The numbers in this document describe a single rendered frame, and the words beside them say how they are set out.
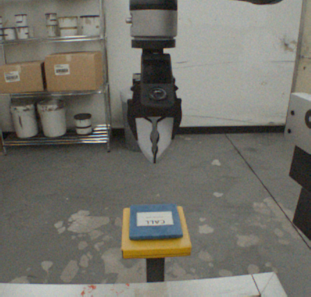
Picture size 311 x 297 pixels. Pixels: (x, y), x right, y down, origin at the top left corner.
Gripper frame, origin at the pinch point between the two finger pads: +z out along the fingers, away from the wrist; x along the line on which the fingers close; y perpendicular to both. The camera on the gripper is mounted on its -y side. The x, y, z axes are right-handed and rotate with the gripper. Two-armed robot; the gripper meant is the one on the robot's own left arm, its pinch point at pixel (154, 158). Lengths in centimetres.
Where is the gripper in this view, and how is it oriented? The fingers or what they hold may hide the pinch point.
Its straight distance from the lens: 49.9
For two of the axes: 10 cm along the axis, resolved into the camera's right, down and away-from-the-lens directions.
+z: 0.0, 9.1, 4.1
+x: -10.0, 0.3, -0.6
